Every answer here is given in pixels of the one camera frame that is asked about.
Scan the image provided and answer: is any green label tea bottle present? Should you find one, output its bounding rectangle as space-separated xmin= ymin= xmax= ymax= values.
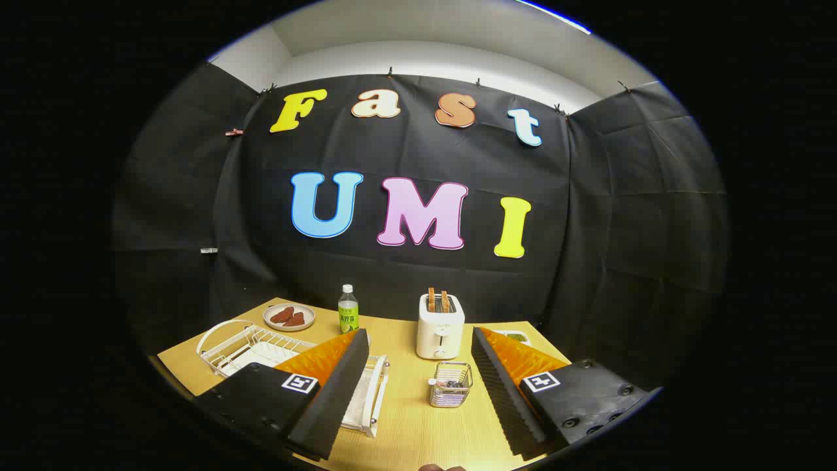
xmin=338 ymin=284 xmax=360 ymax=335

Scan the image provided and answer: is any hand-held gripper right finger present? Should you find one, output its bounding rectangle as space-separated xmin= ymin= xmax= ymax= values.
xmin=471 ymin=326 xmax=656 ymax=462

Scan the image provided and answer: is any white wire dish rack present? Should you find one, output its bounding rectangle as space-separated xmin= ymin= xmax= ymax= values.
xmin=196 ymin=319 xmax=390 ymax=439

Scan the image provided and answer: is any white toaster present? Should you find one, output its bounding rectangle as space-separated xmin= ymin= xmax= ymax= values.
xmin=416 ymin=293 xmax=466 ymax=360

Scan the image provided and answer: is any black backdrop cloth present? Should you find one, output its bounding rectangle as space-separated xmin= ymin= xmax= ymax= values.
xmin=111 ymin=62 xmax=730 ymax=393

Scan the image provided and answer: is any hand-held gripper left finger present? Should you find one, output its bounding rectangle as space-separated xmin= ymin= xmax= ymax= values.
xmin=193 ymin=328 xmax=371 ymax=462

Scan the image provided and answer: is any silver wire basket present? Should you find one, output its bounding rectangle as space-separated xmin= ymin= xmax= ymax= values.
xmin=429 ymin=362 xmax=473 ymax=409

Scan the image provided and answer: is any small plate with meat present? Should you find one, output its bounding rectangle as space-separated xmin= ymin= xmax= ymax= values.
xmin=263 ymin=303 xmax=316 ymax=332

